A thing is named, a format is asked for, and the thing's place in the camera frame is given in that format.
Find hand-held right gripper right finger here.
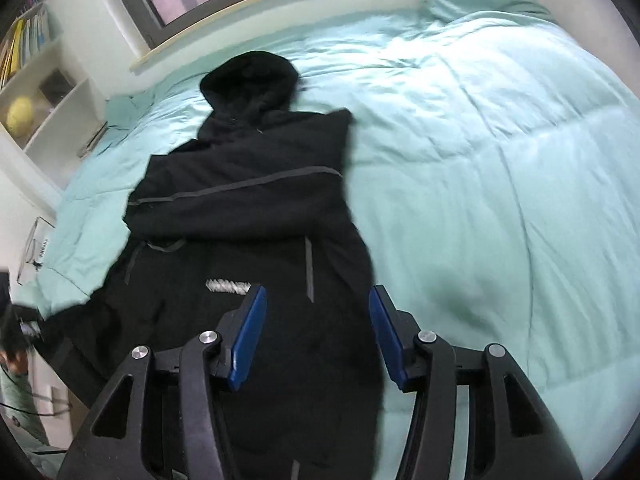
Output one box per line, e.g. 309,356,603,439
368,285,585,480

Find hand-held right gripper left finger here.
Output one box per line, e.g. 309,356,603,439
57,284,268,480

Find black hooded jacket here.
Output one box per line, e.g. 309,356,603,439
40,51,385,480

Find mint green quilt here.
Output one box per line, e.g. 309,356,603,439
10,0,640,480

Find yellow ball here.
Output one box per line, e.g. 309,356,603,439
6,97,37,137

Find white bookshelf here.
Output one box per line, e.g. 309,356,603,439
0,0,108,201

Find row of books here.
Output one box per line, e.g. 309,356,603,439
0,0,53,88

